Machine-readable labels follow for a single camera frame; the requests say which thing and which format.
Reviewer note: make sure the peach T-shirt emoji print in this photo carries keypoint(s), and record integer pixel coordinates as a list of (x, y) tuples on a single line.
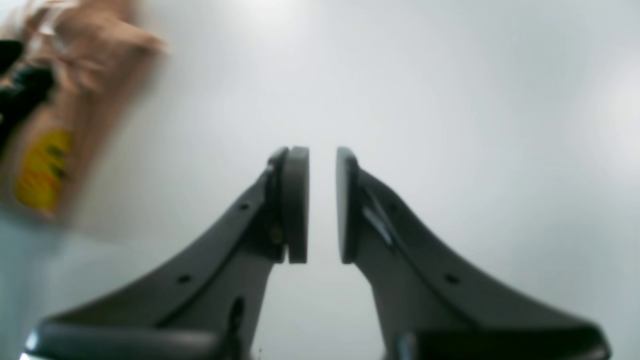
[(100, 58)]

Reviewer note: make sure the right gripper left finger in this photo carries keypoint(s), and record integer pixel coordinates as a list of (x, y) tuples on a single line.
[(205, 302)]

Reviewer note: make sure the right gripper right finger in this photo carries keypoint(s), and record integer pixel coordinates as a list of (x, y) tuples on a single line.
[(431, 303)]

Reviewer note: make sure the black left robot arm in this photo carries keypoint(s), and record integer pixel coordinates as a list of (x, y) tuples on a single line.
[(28, 87)]

